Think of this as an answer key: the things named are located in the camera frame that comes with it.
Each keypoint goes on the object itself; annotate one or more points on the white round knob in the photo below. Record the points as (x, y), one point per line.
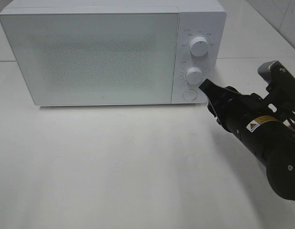
(199, 45)
(194, 75)

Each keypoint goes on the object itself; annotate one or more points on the upper white round knob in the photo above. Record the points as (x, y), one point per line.
(199, 45)

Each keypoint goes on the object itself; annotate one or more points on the lower white round knob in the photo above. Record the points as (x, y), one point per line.
(194, 75)

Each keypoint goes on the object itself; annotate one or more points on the white microwave oven body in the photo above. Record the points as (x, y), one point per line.
(205, 17)

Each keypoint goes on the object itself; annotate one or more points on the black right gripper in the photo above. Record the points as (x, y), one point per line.
(257, 127)

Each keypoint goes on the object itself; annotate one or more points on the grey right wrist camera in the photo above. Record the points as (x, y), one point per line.
(277, 78)

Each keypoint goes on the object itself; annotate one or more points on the white round door button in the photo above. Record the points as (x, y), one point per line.
(190, 95)

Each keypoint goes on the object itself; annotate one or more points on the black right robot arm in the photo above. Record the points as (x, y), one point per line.
(280, 169)

